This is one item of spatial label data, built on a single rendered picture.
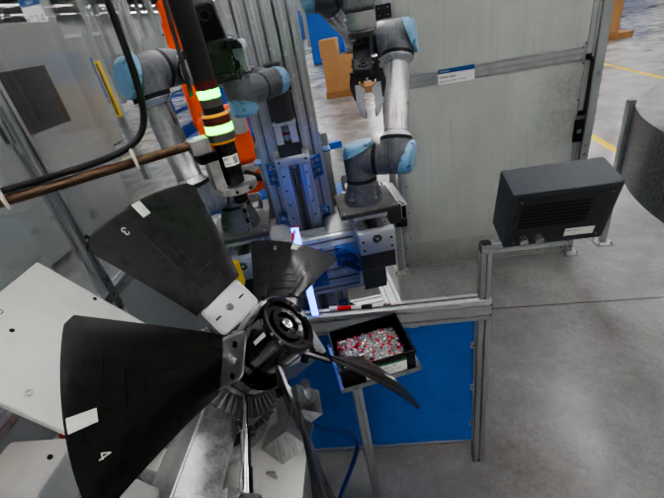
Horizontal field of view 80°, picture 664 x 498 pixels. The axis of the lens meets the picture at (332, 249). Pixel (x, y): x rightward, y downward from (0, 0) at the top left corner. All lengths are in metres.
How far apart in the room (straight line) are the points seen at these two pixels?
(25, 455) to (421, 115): 2.26
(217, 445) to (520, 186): 0.89
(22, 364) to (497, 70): 2.41
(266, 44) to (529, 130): 1.71
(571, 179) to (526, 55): 1.53
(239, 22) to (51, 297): 1.06
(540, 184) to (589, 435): 1.29
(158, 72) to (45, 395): 0.94
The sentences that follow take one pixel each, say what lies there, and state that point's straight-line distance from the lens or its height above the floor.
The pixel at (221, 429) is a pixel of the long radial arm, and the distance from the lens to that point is 0.76.
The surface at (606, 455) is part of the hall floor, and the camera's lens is 2.10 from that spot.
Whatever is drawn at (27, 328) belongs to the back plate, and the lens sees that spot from 0.87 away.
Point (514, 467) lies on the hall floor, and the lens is 1.97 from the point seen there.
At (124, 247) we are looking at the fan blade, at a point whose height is 1.39.
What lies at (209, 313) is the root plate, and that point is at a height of 1.25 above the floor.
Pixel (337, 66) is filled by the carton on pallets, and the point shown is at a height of 0.65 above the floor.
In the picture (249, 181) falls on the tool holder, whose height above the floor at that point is 1.46.
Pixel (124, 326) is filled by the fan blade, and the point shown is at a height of 1.39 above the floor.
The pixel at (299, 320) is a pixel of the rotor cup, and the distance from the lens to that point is 0.75.
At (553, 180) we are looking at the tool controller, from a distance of 1.14.
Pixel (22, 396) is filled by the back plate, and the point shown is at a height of 1.26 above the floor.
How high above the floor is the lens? 1.68
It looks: 30 degrees down
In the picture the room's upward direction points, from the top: 11 degrees counter-clockwise
